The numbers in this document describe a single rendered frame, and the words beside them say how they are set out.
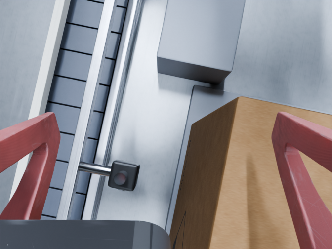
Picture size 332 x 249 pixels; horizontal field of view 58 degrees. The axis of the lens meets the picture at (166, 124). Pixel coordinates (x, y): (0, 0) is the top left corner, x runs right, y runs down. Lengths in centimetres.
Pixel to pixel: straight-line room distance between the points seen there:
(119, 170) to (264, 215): 18
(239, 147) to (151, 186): 30
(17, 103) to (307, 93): 46
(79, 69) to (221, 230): 32
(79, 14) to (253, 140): 35
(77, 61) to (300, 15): 36
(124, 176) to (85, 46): 22
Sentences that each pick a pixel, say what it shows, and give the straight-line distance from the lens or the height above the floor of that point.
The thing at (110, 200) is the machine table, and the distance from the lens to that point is 48.
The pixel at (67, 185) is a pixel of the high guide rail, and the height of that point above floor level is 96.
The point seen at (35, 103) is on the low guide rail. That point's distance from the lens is 42.
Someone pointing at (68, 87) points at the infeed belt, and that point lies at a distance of 44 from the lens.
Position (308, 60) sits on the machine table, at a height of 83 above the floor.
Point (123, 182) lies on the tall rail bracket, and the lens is 31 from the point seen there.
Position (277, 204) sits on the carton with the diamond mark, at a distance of 19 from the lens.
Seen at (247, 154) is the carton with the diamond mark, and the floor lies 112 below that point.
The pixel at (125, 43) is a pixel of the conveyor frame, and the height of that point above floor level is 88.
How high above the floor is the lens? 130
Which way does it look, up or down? 86 degrees down
